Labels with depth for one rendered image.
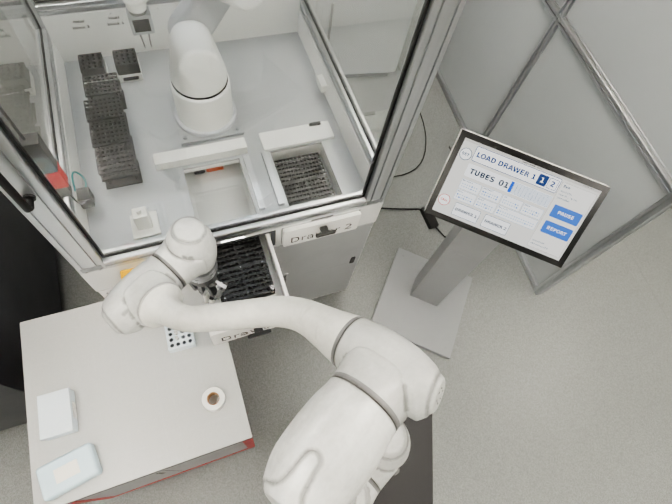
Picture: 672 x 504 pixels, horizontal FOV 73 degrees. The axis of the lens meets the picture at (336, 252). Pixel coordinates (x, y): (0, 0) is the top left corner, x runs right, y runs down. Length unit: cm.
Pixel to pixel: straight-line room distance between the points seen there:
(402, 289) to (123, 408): 152
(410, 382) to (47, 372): 127
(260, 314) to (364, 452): 34
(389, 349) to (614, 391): 230
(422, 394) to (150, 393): 107
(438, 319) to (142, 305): 182
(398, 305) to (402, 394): 179
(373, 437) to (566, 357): 223
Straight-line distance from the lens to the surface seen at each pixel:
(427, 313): 254
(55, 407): 165
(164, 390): 161
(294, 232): 159
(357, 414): 70
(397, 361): 74
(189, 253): 104
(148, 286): 102
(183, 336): 162
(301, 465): 69
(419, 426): 160
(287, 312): 87
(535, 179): 168
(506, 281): 284
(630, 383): 304
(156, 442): 160
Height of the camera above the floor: 232
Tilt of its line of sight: 63 degrees down
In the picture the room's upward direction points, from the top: 16 degrees clockwise
